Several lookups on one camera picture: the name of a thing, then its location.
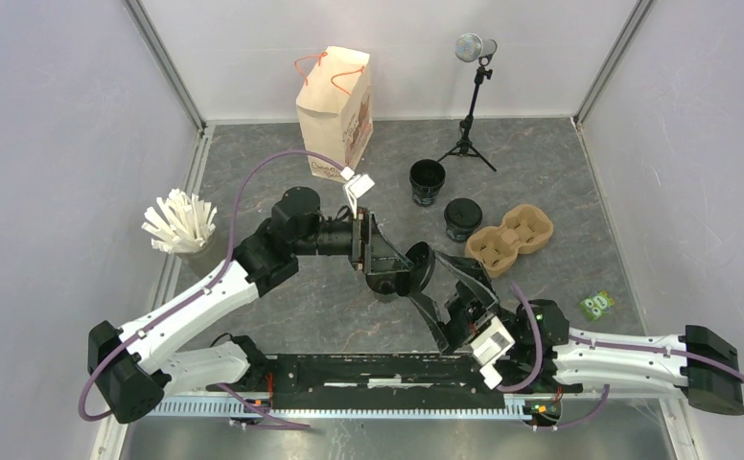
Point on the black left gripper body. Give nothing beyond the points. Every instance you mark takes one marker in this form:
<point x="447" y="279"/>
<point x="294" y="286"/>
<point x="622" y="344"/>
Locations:
<point x="346" y="238"/>

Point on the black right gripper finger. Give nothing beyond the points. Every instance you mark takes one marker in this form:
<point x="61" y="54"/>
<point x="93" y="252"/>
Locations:
<point x="473" y="291"/>
<point x="428" y="311"/>

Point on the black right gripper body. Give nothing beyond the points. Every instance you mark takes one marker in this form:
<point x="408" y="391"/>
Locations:
<point x="469" y="316"/>

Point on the black cup lid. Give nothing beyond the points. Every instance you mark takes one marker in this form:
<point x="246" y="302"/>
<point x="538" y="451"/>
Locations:
<point x="463" y="213"/>
<point x="417" y="277"/>

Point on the paper takeout bag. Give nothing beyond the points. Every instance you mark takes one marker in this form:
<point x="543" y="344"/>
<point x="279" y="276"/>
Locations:
<point x="334" y="109"/>

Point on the single black coffee cup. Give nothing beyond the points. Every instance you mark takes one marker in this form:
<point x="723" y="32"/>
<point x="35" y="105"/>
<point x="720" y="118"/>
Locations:
<point x="458" y="232"/>

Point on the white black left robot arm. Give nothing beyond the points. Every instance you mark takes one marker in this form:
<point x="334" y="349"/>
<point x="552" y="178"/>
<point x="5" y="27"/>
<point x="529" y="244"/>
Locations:
<point x="137" y="365"/>

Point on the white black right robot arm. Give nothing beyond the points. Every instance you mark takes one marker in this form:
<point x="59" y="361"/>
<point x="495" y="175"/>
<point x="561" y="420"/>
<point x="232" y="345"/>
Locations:
<point x="533" y="349"/>

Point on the stack of black cups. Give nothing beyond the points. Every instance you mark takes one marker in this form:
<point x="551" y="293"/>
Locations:
<point x="426" y="178"/>

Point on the green toy figure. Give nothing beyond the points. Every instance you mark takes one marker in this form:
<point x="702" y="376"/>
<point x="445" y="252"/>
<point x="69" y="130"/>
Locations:
<point x="597" y="305"/>

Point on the white straws in cup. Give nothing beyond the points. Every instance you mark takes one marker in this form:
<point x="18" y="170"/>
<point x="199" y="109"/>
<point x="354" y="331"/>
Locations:
<point x="184" y="225"/>

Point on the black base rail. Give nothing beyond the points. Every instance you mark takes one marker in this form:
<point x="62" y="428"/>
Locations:
<point x="354" y="386"/>

